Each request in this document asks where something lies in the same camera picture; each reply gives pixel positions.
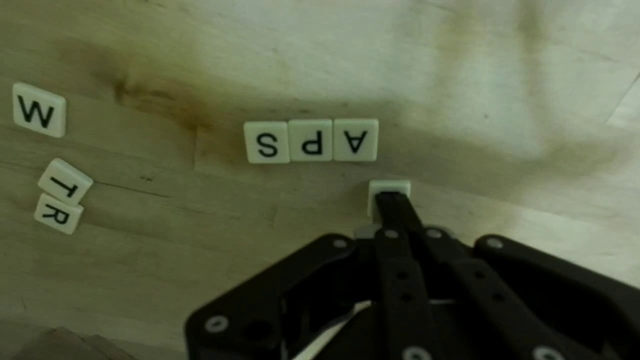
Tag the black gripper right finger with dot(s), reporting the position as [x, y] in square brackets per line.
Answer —
[535, 305]

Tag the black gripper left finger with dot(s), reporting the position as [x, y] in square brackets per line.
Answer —
[407, 313]

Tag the white tile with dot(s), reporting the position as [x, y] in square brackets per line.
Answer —
[379, 187]

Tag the white tile letter R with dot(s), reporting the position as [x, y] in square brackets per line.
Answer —
[58, 215]

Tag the white tile letter A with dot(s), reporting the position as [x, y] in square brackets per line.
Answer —
[355, 138]

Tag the white tile letter P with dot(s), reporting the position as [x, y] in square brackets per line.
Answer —
[311, 141]

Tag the white tile letter S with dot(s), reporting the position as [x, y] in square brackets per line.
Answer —
[266, 142]

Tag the white tile letter T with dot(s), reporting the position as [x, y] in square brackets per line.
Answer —
[64, 181]

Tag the white tile letter W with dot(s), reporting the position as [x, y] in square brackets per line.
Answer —
[39, 110]

